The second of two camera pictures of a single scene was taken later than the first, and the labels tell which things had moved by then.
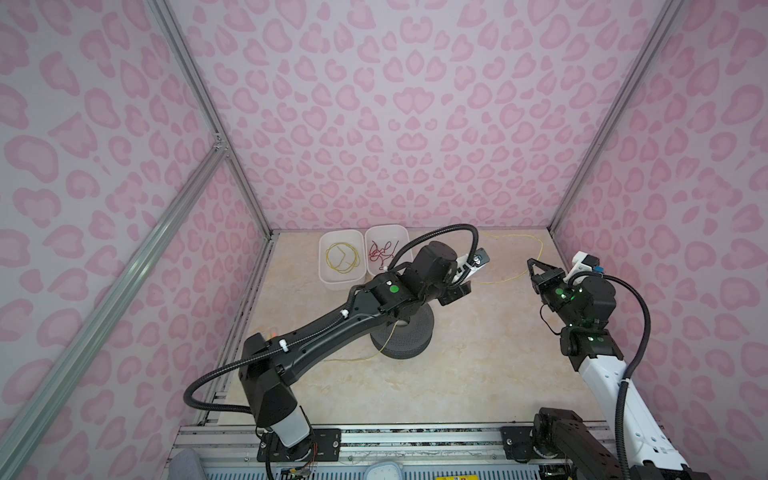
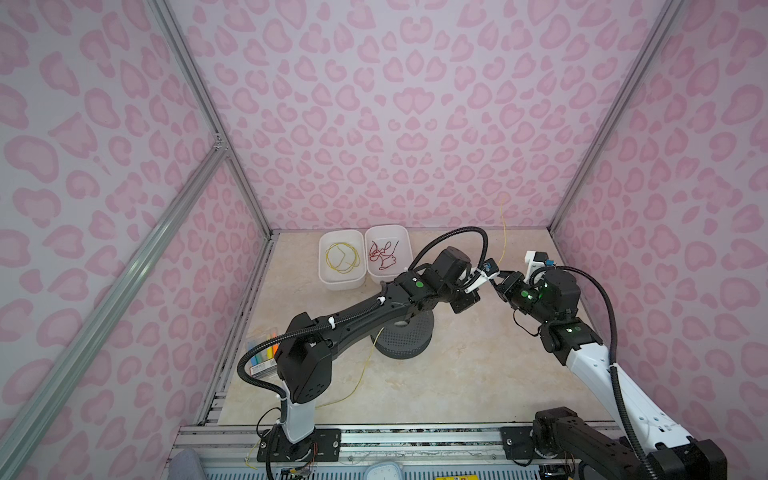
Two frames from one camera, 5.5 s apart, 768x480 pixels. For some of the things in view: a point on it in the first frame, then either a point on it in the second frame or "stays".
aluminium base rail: [234, 447] stays
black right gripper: [552, 273] -> [513, 281]
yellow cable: [523, 273] -> [382, 330]
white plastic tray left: [342, 259] stays
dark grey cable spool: [403, 342] stays
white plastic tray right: [382, 243] stays
